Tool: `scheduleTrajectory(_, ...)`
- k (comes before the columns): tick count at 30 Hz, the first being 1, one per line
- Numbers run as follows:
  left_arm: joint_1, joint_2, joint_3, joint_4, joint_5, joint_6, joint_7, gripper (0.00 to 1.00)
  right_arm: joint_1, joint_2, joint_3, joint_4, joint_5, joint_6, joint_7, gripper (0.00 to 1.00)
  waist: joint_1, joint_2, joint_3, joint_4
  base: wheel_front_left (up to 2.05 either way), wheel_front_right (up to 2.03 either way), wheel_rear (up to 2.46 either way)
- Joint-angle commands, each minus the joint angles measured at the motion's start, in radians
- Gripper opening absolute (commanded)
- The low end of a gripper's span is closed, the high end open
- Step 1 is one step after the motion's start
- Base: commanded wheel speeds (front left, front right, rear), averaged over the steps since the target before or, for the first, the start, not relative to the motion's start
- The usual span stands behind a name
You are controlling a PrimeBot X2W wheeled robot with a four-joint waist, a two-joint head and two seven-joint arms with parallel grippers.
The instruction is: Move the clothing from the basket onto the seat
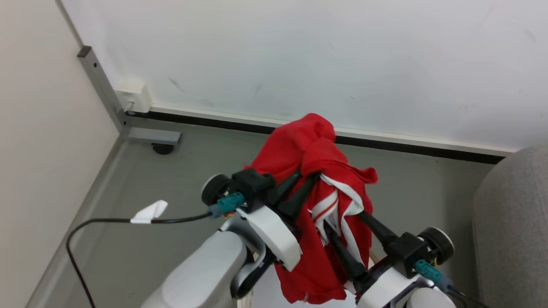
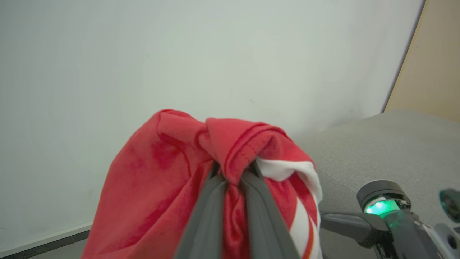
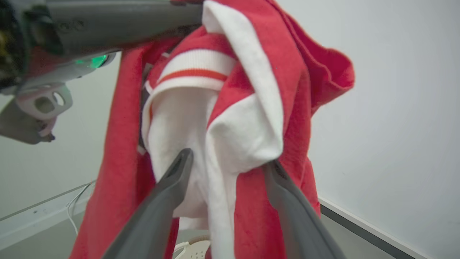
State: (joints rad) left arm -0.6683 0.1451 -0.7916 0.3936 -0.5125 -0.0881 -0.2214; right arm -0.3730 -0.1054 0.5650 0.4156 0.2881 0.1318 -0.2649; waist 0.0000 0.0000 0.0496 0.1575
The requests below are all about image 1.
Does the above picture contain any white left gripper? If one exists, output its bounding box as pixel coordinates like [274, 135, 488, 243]
[236, 170, 322, 272]

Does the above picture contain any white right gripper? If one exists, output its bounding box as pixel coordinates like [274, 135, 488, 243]
[324, 211, 423, 308]

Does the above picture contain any red garment with white stripes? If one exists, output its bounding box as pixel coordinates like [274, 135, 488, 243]
[245, 113, 378, 305]

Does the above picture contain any white and black baseboard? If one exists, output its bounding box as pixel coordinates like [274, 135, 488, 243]
[125, 104, 519, 166]

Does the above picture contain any grey fabric sofa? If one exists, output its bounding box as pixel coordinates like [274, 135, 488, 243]
[471, 145, 548, 308]

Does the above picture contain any teal left cable connector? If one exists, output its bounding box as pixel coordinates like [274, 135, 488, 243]
[208, 192, 246, 219]

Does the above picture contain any teal cable connector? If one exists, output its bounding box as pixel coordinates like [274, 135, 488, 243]
[414, 259, 454, 291]
[208, 192, 246, 219]

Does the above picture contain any teal right cable connector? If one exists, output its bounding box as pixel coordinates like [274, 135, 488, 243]
[414, 259, 454, 291]

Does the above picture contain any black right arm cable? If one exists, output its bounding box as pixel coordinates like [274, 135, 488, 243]
[445, 286, 489, 308]

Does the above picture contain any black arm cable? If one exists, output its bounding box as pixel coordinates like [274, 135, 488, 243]
[445, 286, 489, 308]
[66, 213, 212, 308]

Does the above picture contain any white cable label tag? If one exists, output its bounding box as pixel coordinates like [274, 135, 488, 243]
[130, 200, 169, 225]

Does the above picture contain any white wall socket box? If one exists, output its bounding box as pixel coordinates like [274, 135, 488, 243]
[114, 79, 153, 114]

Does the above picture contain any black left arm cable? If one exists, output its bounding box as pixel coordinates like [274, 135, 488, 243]
[66, 213, 212, 308]

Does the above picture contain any grey metal frame leg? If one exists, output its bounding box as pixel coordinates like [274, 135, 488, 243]
[77, 45, 182, 146]

